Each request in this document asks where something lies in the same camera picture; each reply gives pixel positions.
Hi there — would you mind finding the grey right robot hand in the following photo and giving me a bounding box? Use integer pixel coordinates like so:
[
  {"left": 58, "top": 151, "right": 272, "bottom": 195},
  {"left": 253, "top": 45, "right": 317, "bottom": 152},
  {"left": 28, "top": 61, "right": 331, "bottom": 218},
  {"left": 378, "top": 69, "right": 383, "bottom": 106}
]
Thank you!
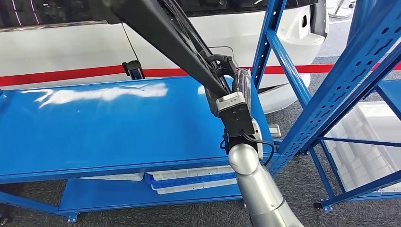
[{"left": 205, "top": 53, "right": 253, "bottom": 111}]

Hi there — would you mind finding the black plastic plate frame part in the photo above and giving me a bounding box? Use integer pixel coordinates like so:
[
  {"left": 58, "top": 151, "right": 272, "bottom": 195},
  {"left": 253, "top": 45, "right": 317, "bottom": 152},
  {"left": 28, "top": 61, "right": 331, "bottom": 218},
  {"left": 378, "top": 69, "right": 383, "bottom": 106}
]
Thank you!
[{"left": 87, "top": 0, "right": 234, "bottom": 98}]

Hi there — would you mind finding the blue metal shelf rack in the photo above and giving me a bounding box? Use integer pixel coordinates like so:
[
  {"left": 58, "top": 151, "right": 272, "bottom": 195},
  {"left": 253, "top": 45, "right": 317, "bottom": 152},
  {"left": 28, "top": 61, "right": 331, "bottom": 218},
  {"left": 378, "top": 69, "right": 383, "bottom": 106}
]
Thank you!
[
  {"left": 0, "top": 0, "right": 401, "bottom": 224},
  {"left": 313, "top": 78, "right": 401, "bottom": 213}
]

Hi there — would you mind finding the blue plastic bin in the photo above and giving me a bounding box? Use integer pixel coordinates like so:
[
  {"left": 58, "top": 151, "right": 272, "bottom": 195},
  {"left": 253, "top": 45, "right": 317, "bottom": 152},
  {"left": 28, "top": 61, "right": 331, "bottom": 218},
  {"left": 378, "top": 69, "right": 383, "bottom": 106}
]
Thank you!
[{"left": 144, "top": 171, "right": 238, "bottom": 190}]

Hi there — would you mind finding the red barrier belt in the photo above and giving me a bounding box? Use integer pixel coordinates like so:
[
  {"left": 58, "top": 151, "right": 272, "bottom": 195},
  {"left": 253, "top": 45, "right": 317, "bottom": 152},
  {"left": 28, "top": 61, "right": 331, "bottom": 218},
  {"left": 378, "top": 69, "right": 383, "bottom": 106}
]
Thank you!
[{"left": 0, "top": 63, "right": 401, "bottom": 87}]

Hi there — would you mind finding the white car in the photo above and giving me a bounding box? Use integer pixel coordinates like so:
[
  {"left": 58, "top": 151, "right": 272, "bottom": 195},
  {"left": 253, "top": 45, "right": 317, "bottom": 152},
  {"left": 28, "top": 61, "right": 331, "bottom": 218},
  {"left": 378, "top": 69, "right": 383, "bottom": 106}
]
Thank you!
[{"left": 0, "top": 0, "right": 330, "bottom": 114}]

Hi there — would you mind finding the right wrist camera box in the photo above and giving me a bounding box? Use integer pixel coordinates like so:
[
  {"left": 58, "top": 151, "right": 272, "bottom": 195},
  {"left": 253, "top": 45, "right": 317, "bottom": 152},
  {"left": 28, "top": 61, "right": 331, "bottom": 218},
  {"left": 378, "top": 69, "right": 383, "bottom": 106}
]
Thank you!
[{"left": 215, "top": 91, "right": 256, "bottom": 139}]

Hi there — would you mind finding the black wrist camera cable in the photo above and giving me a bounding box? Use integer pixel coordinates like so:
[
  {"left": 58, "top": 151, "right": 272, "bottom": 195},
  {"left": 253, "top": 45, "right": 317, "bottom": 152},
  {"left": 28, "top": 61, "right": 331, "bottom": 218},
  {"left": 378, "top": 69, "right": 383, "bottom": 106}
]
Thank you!
[{"left": 219, "top": 129, "right": 276, "bottom": 167}]

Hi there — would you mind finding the black stanchion post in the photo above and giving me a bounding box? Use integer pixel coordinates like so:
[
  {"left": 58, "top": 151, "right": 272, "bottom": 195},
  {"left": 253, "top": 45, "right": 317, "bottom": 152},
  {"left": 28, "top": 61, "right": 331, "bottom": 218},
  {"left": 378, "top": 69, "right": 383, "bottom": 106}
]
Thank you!
[{"left": 122, "top": 60, "right": 145, "bottom": 81}]

